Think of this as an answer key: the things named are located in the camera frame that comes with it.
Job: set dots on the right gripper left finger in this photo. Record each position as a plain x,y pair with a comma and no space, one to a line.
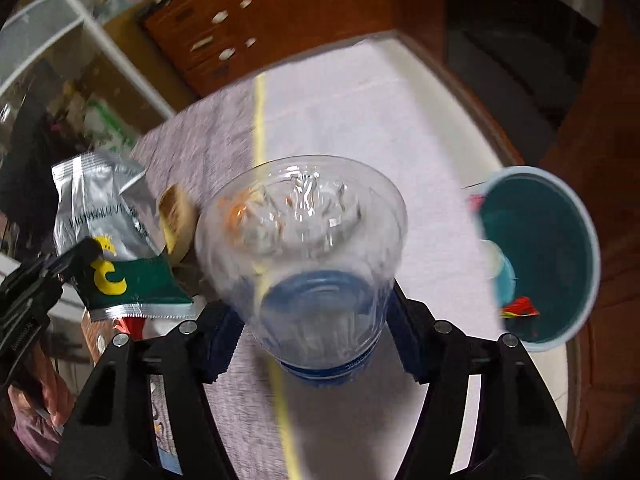
111,435

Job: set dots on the silver green snack bag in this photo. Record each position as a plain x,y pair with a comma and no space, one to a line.
104,196

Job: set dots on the red soda can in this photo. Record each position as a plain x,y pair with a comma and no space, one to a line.
144,328

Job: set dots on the red plastic snack bag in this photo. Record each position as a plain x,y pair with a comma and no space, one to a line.
521,307

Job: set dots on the clear bottle blue label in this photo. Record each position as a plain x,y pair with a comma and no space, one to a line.
305,249

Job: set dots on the teal trash bin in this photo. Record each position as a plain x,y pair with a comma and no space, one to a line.
545,233

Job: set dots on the wooden kitchen cabinets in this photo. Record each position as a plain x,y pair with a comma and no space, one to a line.
213,42

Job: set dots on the brown paper sleeve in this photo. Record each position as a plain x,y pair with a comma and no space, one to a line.
178,219

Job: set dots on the green white sack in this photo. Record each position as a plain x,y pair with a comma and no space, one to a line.
106,131

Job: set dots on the glass sliding door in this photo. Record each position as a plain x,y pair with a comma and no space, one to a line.
57,54

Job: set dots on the built-in black oven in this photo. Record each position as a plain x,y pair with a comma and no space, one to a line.
525,60

